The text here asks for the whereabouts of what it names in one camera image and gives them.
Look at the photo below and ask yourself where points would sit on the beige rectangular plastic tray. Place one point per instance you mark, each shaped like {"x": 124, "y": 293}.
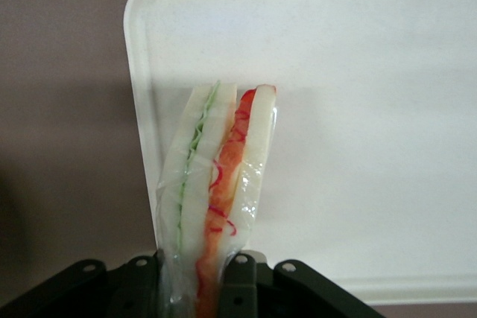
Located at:
{"x": 335, "y": 109}

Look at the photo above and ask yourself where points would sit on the triangle sandwich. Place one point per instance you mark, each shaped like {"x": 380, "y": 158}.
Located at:
{"x": 223, "y": 169}

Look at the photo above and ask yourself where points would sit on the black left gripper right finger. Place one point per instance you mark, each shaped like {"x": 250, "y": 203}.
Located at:
{"x": 268, "y": 292}

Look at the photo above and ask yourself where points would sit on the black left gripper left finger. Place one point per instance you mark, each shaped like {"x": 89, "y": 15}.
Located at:
{"x": 112, "y": 292}

